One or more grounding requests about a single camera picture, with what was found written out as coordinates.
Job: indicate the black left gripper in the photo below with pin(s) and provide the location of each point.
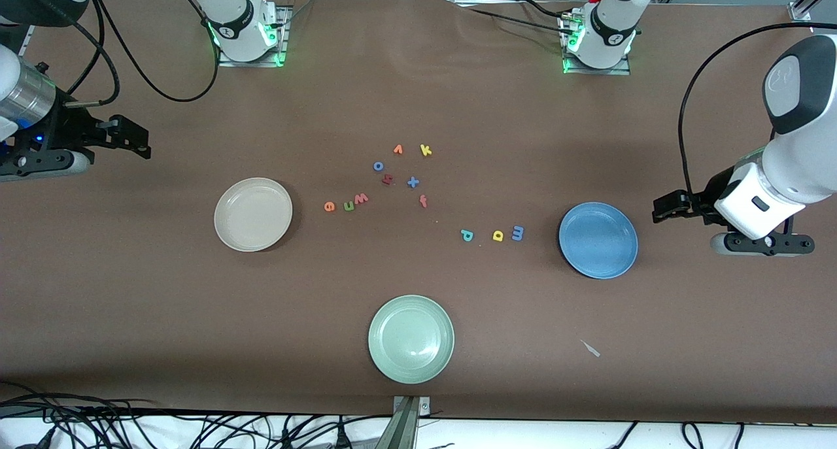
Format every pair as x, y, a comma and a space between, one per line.
709, 199

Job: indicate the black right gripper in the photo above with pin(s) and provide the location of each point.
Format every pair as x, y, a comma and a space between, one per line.
67, 123

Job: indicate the blue foam letter m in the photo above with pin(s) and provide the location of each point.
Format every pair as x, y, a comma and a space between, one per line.
517, 233

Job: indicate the pink foam letter w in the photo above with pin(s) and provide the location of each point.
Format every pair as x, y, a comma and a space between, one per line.
360, 199

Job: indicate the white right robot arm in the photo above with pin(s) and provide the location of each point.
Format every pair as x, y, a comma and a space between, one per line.
232, 24

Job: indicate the blue round plate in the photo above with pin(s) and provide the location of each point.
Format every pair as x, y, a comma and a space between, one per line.
598, 240

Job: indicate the beige round plate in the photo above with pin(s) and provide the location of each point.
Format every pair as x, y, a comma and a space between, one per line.
253, 214

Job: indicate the small white paper scrap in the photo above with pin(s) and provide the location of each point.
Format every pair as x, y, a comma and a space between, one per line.
590, 348

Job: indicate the pale green round plate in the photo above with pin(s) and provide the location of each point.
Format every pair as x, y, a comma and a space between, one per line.
410, 339

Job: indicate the aluminium frame rail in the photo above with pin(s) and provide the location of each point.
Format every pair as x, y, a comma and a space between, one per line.
26, 40

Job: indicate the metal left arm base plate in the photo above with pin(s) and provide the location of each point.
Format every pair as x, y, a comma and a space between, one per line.
624, 70

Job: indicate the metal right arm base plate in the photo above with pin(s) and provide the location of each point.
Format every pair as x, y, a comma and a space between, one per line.
281, 40

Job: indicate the aluminium frame profile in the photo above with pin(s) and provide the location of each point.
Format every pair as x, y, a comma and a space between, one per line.
807, 1

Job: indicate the grey metal table bracket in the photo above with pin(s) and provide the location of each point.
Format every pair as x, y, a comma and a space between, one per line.
410, 423

